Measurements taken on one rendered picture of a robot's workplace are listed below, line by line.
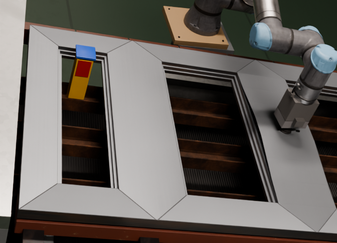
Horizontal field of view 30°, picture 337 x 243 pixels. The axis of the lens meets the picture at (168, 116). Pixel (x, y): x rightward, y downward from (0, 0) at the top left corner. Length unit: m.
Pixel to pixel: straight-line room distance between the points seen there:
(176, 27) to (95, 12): 1.30
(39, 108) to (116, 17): 2.06
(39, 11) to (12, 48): 2.05
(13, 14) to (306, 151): 0.93
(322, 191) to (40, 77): 0.87
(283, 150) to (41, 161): 0.71
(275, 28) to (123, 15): 2.07
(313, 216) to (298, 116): 0.30
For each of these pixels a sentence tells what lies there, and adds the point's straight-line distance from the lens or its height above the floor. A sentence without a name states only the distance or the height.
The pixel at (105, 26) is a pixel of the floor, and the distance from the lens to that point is 3.66.
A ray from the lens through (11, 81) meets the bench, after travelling 1.52.
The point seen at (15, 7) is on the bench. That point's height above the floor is 1.05.
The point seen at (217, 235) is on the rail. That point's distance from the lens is 1.67.
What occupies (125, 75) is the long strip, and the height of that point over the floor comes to 0.85.
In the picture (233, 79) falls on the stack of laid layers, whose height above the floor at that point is 0.83.
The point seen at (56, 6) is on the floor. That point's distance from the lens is 3.73.
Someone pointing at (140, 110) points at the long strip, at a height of 0.85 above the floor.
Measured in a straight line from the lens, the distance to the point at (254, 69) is 2.19.
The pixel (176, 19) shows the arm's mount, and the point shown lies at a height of 0.70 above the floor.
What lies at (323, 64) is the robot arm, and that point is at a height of 1.15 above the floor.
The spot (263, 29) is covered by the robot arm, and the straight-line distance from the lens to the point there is 1.81.
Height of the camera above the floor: 2.03
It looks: 40 degrees down
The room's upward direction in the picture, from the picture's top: 21 degrees clockwise
